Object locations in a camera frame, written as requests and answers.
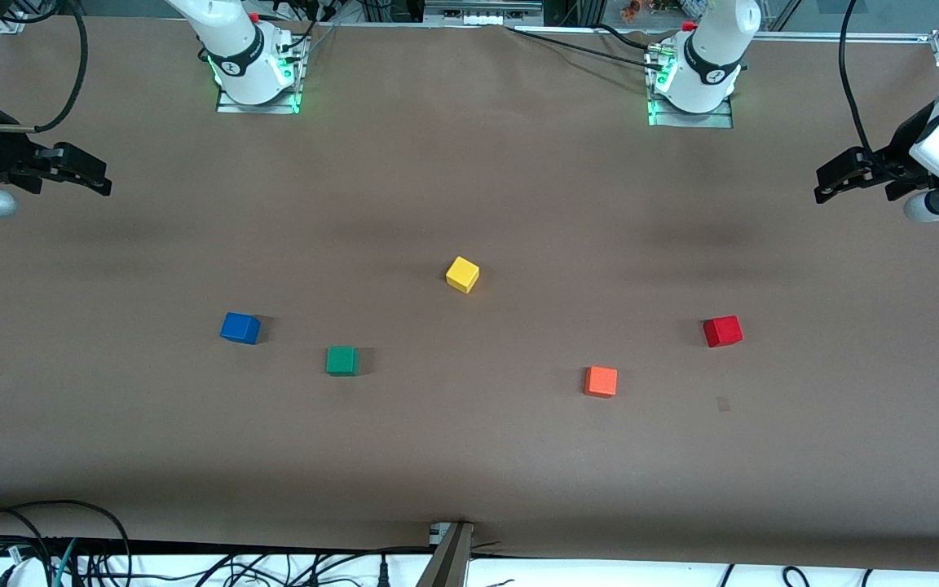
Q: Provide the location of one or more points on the aluminium frame rail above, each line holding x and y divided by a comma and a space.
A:
844, 37

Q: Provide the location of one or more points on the grey aluminium frame piece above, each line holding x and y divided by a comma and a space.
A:
482, 12

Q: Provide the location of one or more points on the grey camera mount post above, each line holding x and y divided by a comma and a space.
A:
447, 562

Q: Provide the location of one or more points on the yellow wooden block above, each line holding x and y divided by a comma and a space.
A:
462, 275

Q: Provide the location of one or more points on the orange wooden block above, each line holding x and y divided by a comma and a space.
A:
601, 381

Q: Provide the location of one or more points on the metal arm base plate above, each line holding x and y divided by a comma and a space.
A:
694, 121
233, 108

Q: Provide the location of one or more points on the green wooden block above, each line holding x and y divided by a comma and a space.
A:
341, 360

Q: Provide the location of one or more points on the brown table cover sheet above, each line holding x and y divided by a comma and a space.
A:
469, 448

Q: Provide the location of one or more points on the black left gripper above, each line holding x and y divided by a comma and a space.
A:
896, 157

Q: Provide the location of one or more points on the blue wooden block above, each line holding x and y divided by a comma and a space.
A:
239, 328

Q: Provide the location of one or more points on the red wooden block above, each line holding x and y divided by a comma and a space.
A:
722, 332

